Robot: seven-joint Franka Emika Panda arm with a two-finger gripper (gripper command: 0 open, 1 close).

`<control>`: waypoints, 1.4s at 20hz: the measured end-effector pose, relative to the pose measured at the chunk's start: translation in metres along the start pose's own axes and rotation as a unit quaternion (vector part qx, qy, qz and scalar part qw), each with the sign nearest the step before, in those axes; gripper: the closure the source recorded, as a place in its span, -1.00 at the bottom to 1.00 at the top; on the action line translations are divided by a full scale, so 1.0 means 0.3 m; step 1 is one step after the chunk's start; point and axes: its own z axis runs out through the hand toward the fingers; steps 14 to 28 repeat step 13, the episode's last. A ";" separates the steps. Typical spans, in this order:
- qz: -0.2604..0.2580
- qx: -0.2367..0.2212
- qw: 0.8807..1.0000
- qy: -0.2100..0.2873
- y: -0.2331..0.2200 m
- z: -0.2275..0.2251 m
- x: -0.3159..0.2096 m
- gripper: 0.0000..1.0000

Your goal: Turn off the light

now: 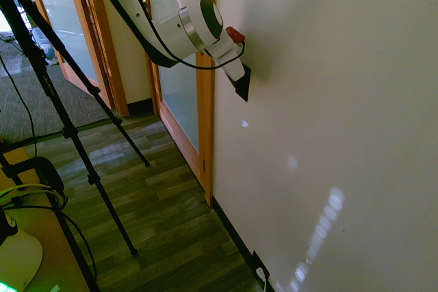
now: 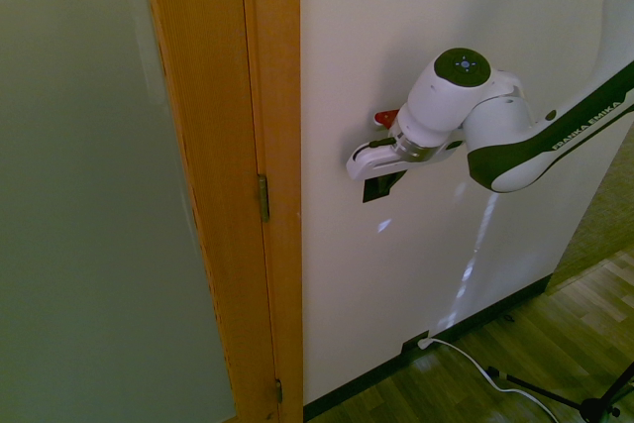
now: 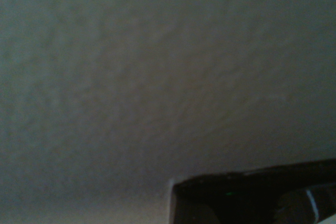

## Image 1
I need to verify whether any yellow cable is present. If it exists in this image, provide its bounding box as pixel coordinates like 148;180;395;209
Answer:
0;182;68;211

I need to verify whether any white plug with cable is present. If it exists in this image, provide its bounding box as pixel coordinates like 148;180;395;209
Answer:
255;266;270;292

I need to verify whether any wooden door with frosted glass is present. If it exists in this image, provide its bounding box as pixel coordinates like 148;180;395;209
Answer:
136;0;217;208

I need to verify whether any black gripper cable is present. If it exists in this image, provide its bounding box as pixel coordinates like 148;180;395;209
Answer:
117;0;246;70

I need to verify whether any black camera tripod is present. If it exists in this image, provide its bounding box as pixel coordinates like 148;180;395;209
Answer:
0;0;152;292

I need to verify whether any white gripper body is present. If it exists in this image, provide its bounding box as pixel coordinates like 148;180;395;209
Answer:
204;37;246;81

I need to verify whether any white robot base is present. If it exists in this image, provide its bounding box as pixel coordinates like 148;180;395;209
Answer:
0;204;45;292

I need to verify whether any red clip on gripper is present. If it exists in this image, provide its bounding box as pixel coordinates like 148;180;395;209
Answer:
224;26;246;43

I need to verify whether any black wall outlet plate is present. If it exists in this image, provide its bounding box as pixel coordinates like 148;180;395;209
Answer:
251;250;271;283

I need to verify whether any wooden door frame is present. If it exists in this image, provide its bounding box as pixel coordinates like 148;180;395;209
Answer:
83;0;131;118

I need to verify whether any black baseboard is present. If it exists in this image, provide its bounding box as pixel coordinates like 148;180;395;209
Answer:
211;195;276;292

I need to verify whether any wooden framed glass door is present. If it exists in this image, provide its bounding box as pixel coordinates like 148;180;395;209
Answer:
19;0;116;110

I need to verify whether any thin black floor cable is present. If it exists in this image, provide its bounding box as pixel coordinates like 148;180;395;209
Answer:
0;54;38;158

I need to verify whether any black cable loop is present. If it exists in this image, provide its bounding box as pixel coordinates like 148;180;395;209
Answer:
5;204;101;284

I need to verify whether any black light switch plate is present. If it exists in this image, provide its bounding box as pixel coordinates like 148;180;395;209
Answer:
235;65;253;103

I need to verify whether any black table clamp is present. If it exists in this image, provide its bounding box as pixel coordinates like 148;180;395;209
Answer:
0;155;66;204

